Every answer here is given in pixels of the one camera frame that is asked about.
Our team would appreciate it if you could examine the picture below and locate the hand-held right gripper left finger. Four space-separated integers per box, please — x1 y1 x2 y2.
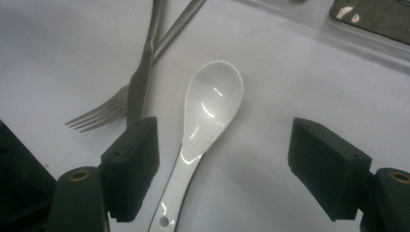
46 116 161 232

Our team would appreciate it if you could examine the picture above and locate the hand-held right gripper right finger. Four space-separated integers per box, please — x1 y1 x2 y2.
287 117 410 232

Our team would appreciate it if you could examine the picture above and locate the steel fork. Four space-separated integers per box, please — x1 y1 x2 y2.
64 0 207 134

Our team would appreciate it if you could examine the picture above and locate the steel table knife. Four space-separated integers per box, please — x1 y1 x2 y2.
125 0 167 130

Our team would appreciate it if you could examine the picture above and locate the white ceramic spoon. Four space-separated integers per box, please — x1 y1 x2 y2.
147 60 245 232

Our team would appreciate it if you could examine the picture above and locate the white table sheet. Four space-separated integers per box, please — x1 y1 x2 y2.
0 0 410 232

